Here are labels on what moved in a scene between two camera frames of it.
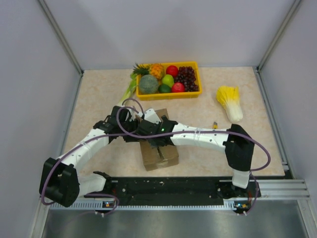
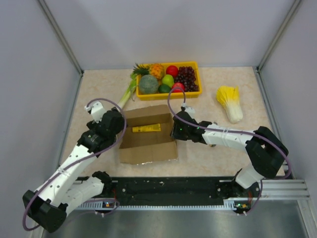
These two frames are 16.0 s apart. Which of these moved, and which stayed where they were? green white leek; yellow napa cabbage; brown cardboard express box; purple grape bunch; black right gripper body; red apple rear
Moved: black right gripper body; brown cardboard express box
Stayed: green white leek; yellow napa cabbage; red apple rear; purple grape bunch
